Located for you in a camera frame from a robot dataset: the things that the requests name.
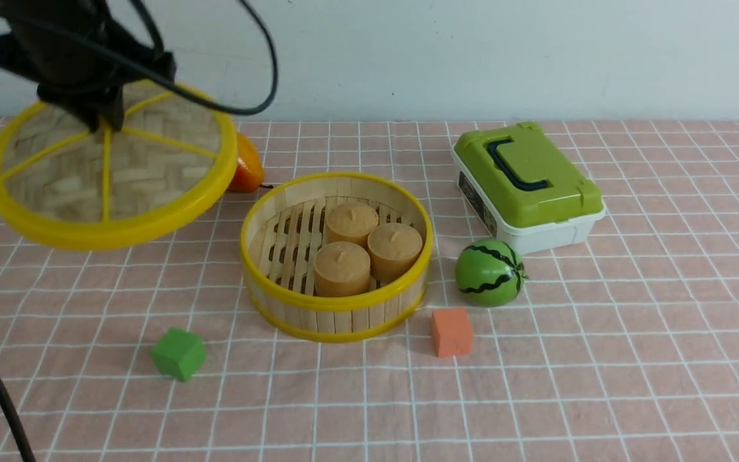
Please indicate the brown steamed bun back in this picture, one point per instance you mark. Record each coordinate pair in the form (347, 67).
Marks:
(350, 222)

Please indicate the orange toy mango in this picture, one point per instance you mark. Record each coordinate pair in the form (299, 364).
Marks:
(249, 175)

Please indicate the orange foam cube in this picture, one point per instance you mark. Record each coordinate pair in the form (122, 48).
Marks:
(451, 332)

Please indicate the pink checked tablecloth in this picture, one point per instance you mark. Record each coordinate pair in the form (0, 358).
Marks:
(624, 348)

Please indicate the green foam cube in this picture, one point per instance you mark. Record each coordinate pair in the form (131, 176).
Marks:
(178, 354)

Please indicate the yellow bamboo steamer lid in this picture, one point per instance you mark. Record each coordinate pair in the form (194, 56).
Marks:
(65, 186)

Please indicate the brown steamed bun front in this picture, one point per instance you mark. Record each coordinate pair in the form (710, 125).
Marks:
(342, 269)

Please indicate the green lidded white storage box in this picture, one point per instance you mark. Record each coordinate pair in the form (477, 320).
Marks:
(524, 189)

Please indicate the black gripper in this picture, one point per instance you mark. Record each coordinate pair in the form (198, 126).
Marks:
(74, 78)

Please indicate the green toy watermelon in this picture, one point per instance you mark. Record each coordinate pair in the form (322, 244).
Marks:
(489, 273)

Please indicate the yellow bamboo steamer basket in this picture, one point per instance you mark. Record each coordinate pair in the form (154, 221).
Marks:
(281, 235)

